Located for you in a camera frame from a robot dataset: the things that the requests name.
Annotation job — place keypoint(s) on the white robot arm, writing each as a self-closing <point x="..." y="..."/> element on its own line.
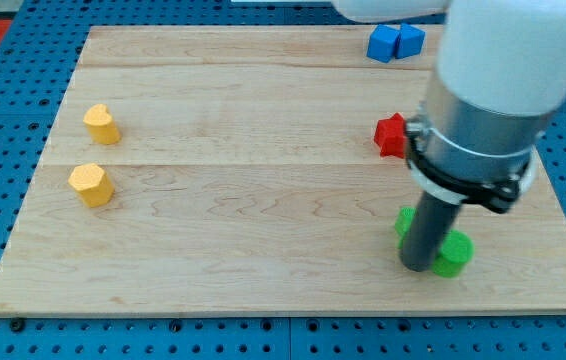
<point x="499" y="75"/>

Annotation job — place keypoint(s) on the wooden board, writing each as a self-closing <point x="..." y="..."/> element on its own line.
<point x="247" y="184"/>

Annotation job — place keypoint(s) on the red star block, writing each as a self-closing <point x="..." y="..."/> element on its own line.
<point x="389" y="136"/>

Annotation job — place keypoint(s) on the green block behind tool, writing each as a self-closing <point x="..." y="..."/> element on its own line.
<point x="403" y="223"/>

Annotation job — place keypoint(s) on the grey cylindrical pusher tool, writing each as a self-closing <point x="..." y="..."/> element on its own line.
<point x="430" y="225"/>

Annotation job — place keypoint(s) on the blue cube block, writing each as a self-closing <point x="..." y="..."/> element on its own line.
<point x="382" y="43"/>

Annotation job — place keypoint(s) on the green cylinder block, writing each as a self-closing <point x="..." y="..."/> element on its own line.
<point x="455" y="253"/>

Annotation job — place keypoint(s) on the yellow heart block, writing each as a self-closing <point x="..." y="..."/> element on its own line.
<point x="100" y="125"/>

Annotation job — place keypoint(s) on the blue pentagon block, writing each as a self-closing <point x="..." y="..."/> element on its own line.
<point x="410" y="42"/>

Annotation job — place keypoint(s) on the yellow hexagon block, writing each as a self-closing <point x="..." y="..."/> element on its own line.
<point x="92" y="184"/>

